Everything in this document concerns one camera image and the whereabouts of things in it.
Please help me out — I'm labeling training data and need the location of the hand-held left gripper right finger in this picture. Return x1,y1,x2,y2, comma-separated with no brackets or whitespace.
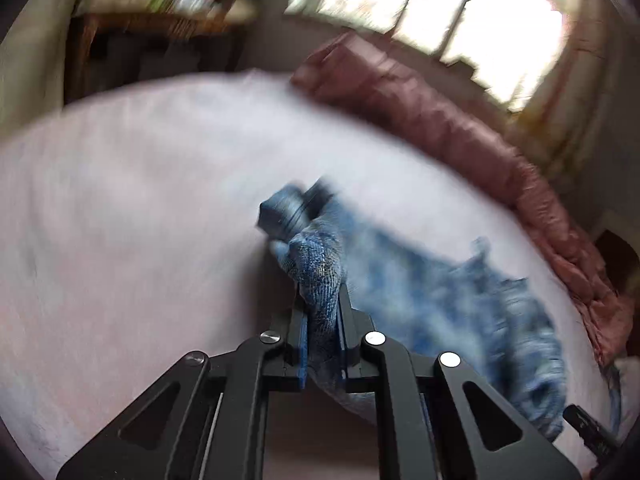
337,282,584,480

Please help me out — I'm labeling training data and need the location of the pink duvet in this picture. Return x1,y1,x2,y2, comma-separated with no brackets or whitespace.
290,32,636,366

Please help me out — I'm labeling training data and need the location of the wooden headboard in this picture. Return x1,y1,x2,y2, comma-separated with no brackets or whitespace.
595,230,640,291

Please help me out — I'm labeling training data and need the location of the cream cabinet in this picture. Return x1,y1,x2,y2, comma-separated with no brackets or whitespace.
0,0,101,126

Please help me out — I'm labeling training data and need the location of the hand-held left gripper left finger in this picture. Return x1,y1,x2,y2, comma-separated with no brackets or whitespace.
56,282,311,480

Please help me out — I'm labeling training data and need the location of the white framed window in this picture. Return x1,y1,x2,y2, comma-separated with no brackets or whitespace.
285,0,576,111

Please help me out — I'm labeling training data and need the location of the bed with pink sheet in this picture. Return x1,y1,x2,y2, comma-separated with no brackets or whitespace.
0,70,626,480

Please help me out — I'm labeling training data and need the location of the carved wooden side table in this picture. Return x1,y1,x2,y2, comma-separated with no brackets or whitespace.
65,0,256,106

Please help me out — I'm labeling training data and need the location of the blue plaid shirt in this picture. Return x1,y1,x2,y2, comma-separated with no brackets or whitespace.
256,176,568,443

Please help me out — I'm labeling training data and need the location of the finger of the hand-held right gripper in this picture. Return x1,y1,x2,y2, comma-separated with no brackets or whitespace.
562,404,622,472

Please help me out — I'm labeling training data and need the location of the tree print curtain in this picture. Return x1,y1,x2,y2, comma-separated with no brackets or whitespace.
510,0,621,181

